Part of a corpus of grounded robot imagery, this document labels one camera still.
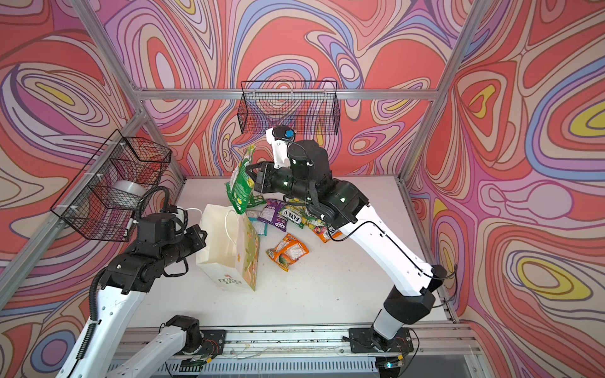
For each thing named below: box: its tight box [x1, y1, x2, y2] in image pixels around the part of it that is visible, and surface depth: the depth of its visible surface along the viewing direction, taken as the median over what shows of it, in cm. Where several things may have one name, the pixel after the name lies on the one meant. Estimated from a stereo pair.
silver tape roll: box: [111, 180, 148, 197], surface depth 75 cm
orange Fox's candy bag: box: [311, 225, 343, 244], surface depth 98 cm
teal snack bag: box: [248, 217, 268, 237], surface depth 100 cm
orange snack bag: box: [265, 233, 309, 273], surface depth 92 cm
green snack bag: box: [225, 144, 257, 215], surface depth 59 cm
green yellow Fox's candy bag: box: [278, 197, 318, 230], surface depth 103 cm
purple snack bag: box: [258, 198, 289, 233], surface depth 103 cm
